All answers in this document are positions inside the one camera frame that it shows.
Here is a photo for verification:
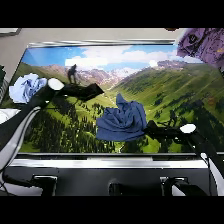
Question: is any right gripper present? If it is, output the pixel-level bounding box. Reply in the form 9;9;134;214
145;120;183;142

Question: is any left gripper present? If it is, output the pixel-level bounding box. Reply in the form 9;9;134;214
60;82;105;103

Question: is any light blue garment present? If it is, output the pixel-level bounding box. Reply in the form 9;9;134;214
8;72;48;105

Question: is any white garment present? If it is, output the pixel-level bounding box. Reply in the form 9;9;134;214
0;109;14;125

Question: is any purple printed garment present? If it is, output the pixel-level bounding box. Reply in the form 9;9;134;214
176;28;224;71

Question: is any silver frame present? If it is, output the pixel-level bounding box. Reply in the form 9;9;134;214
0;152;224;197

